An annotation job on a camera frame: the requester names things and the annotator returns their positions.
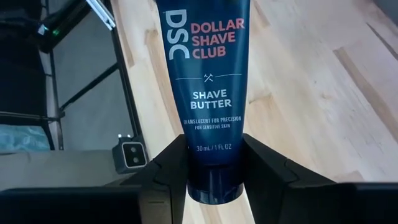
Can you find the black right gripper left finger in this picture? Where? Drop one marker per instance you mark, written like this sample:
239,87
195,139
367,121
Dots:
174,168

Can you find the light blue sheet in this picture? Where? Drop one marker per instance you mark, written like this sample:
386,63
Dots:
21,138

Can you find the black device with green light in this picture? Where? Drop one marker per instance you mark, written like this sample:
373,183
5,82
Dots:
18,25

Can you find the small grey camera module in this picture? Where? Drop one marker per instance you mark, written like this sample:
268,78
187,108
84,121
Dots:
130,155

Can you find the silver aluminium bar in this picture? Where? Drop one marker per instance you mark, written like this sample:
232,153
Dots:
101,14

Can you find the black metal rig frame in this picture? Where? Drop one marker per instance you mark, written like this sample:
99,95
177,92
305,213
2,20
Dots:
124,81

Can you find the dark blue shave butter tube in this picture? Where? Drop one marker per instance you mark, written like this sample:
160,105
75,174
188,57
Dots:
205,124

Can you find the black table leg frame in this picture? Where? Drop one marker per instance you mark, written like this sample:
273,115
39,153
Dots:
25,118

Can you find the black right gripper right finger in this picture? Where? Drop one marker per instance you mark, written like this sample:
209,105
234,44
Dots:
264,174

